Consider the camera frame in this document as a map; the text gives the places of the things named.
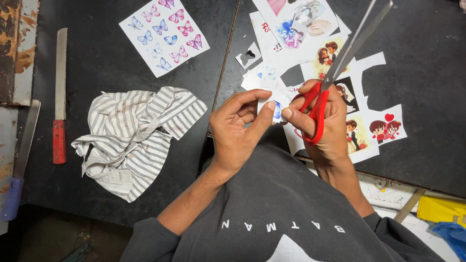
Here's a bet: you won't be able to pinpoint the blue-handled flat blade knife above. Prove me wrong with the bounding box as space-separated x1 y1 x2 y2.
0 99 41 222

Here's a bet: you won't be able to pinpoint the small blue butterfly paper cutout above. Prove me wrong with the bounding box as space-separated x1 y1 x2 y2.
257 91 292 124

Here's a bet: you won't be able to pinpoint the pale butterfly paper piece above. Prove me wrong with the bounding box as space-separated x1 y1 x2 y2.
260 64 287 90

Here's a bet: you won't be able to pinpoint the red-handled serrated knife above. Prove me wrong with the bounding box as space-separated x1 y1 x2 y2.
53 28 68 164

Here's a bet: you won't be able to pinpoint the rusty painted metal panel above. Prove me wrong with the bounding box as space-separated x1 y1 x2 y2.
0 0 40 106

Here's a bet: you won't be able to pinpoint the person's left hand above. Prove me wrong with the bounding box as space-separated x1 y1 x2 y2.
209 89 277 172

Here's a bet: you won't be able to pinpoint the grey striped white cloth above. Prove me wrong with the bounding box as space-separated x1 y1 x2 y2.
71 86 208 203

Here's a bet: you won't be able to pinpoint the yellow box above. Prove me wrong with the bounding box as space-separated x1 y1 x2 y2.
417 195 466 228

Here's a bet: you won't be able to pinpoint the white sheet with red print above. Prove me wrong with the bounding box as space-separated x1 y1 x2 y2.
249 11 303 73

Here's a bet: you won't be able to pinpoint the white printed paper under table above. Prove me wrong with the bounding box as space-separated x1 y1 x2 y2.
358 174 466 262

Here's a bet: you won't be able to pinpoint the person's dark grey sweatshirt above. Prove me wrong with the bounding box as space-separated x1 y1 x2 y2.
119 144 446 262

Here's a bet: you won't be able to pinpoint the wooden stick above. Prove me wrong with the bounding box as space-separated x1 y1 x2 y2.
394 188 426 223

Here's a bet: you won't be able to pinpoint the paper scrap with butterfly hole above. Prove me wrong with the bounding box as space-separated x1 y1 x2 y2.
235 42 262 70

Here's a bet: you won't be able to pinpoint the blue plastic bag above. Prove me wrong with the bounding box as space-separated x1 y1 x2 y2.
432 222 466 261

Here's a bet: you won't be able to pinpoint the butterfly sticker sheet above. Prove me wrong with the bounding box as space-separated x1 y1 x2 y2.
119 0 210 78

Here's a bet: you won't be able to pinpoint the person's right hand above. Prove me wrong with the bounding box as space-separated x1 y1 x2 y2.
281 79 350 166

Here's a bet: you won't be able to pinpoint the red-handled steel scissors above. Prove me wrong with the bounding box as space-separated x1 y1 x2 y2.
291 0 394 146

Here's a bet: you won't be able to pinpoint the watercolour printed paper sheet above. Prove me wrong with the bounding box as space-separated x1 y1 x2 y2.
251 0 340 51

